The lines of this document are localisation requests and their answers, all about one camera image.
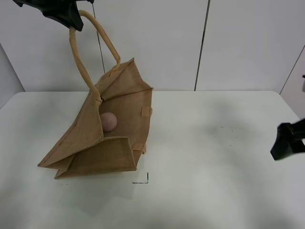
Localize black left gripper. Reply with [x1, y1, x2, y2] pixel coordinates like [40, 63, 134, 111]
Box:
[13, 0, 83, 31]

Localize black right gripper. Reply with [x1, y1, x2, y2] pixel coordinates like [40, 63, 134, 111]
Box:
[270, 119, 305, 161]

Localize pink peach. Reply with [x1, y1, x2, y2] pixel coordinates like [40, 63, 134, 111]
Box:
[100, 112, 117, 132]

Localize brown linen tote bag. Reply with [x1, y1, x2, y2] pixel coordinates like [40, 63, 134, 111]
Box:
[39, 10, 153, 179]

